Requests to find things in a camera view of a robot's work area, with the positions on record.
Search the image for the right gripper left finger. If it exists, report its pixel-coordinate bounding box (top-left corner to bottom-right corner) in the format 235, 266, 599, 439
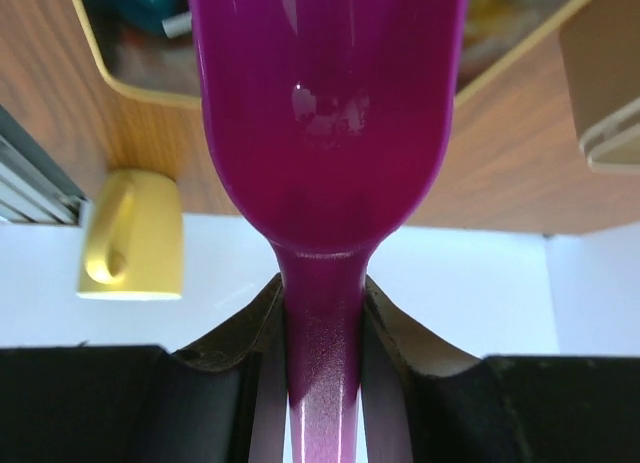
1, 278, 286, 462

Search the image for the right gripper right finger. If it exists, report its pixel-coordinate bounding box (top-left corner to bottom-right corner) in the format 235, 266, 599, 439
361, 281, 639, 462

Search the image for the purple plastic scoop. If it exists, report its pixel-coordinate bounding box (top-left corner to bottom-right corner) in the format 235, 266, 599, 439
188, 0, 468, 462

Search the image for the gold tin of star candies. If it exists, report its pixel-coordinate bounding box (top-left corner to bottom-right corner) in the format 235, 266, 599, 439
559, 0, 639, 174

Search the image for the tin of gummy candies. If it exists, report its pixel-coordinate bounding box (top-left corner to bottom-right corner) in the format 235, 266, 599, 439
454, 0, 591, 107

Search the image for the yellow mug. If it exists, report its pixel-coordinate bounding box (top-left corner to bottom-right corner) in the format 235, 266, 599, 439
76, 169, 184, 301

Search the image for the tin of lollipops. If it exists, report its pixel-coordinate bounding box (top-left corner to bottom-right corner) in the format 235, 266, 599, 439
71, 0, 200, 108

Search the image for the aluminium frame rail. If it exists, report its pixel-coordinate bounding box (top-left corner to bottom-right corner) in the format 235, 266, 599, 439
1, 109, 86, 226

